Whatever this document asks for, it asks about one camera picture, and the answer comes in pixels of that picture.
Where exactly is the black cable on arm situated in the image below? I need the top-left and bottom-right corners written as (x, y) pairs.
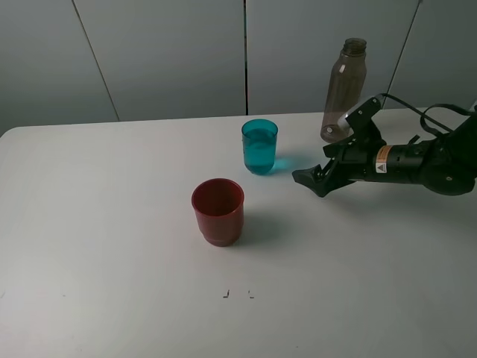
top-left (381, 92), bottom-right (471, 136)

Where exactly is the smoky brown transparent water bottle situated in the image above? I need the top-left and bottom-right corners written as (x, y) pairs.
top-left (320, 38), bottom-right (367, 143)

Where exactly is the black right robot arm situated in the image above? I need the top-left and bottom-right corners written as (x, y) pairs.
top-left (292, 105), bottom-right (476, 198)

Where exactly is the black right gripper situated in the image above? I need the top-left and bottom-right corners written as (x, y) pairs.
top-left (291, 109), bottom-right (396, 198)

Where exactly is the red plastic cup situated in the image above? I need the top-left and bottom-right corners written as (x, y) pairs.
top-left (192, 178), bottom-right (244, 247)

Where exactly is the teal transparent plastic cup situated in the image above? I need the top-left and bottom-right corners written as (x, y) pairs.
top-left (241, 119), bottom-right (278, 175)

